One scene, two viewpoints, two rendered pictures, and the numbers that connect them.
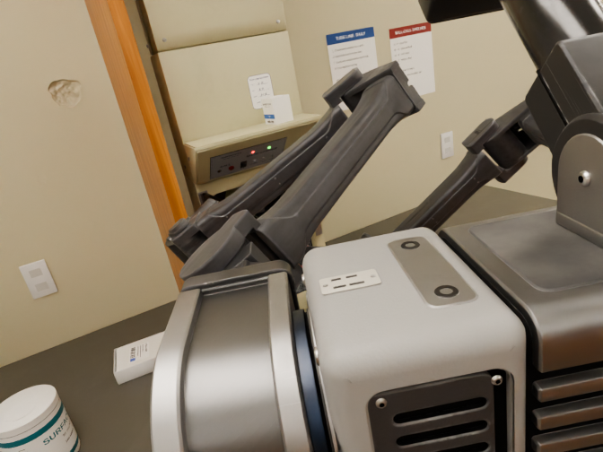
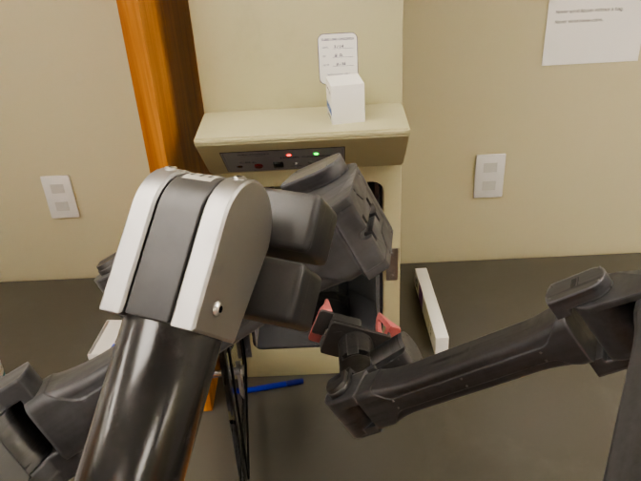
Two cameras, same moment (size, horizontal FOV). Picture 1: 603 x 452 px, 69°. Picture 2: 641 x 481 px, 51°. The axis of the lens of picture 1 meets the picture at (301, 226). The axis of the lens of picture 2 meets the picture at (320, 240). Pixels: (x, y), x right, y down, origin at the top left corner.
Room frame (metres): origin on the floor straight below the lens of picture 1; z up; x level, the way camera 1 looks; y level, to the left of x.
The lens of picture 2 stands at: (0.15, -0.36, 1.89)
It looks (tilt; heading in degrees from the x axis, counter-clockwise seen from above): 31 degrees down; 24
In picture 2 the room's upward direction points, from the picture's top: 3 degrees counter-clockwise
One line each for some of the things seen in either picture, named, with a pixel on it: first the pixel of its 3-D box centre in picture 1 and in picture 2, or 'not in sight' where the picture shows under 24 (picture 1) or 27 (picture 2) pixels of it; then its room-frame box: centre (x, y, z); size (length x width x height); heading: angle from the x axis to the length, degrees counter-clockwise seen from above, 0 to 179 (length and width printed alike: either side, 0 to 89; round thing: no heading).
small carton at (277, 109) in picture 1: (277, 109); (345, 98); (1.08, 0.00, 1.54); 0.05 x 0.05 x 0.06; 31
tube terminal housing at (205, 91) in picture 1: (245, 188); (309, 177); (1.22, 0.14, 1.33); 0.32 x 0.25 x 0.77; 113
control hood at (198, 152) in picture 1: (258, 149); (303, 150); (1.05, 0.07, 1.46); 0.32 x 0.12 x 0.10; 113
